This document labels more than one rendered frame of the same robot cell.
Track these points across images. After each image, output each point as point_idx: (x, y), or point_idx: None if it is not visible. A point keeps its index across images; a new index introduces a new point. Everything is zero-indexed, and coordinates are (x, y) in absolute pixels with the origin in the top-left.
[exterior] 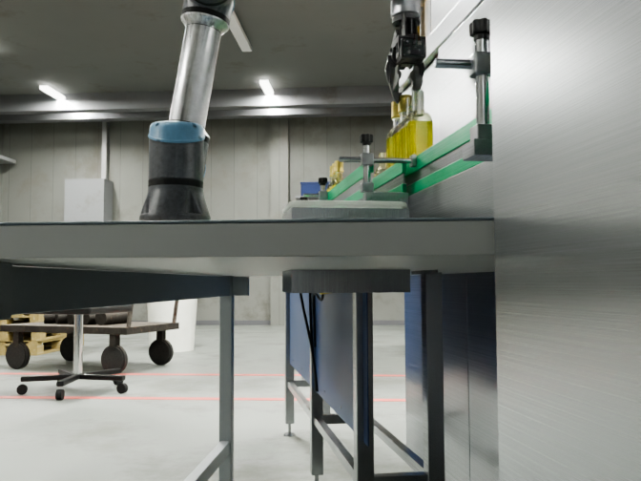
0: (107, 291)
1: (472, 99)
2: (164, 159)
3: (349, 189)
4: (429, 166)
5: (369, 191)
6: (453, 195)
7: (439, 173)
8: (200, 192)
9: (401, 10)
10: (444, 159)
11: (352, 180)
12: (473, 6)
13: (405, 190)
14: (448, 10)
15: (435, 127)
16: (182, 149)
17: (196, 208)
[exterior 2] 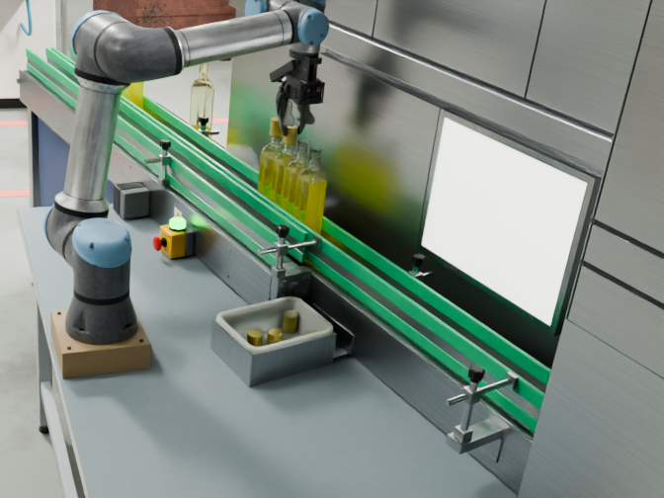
0: None
1: (364, 159)
2: (103, 283)
3: (227, 212)
4: (341, 267)
5: (282, 277)
6: (380, 341)
7: (356, 290)
8: (129, 296)
9: (303, 52)
10: (365, 286)
11: (237, 215)
12: (378, 69)
13: (304, 259)
14: (333, 10)
15: (293, 107)
16: (120, 271)
17: (131, 318)
